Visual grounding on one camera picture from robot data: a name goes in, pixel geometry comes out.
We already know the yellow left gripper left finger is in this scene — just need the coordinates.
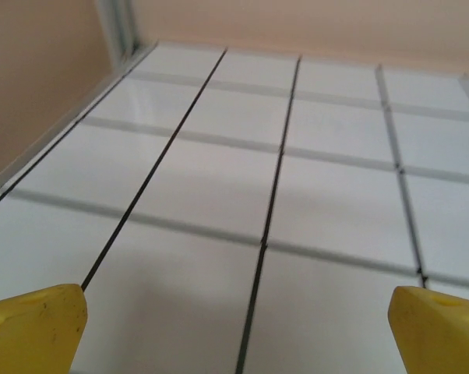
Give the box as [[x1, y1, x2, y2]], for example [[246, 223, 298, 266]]
[[0, 283, 89, 374]]

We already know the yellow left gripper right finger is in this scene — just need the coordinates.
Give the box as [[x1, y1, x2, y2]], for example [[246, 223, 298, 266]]
[[388, 286, 469, 374]]

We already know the aluminium side edge strip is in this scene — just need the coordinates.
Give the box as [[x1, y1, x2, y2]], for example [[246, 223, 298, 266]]
[[0, 42, 160, 217]]

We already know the aluminium corner post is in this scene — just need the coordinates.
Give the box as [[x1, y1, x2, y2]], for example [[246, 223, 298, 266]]
[[95, 0, 157, 69]]

